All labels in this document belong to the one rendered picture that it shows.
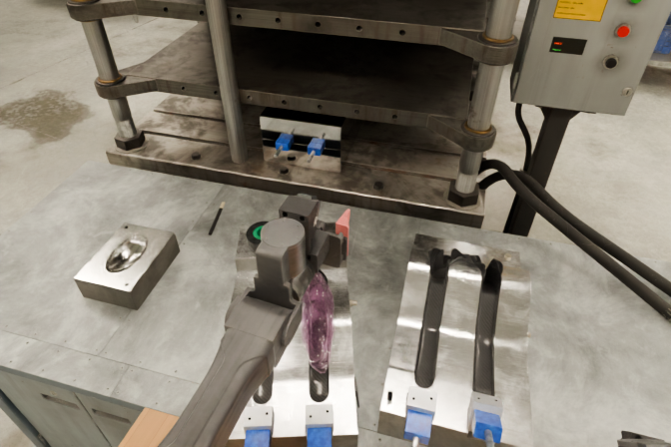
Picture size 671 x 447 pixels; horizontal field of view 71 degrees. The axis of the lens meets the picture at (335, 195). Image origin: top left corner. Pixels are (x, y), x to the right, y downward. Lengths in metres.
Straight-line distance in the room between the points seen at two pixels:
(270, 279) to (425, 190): 0.97
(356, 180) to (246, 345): 1.02
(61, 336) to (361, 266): 0.71
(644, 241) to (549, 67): 1.66
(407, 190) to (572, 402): 0.74
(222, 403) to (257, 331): 0.09
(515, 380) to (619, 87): 0.82
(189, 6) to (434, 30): 0.69
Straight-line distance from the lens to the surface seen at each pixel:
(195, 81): 1.62
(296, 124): 1.51
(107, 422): 1.50
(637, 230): 2.95
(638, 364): 1.25
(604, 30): 1.39
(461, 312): 1.05
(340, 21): 1.34
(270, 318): 0.61
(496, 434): 0.89
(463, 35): 1.26
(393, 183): 1.53
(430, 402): 0.91
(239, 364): 0.58
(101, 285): 1.23
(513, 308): 1.07
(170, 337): 1.16
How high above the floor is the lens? 1.72
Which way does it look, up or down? 39 degrees down
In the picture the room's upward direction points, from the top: straight up
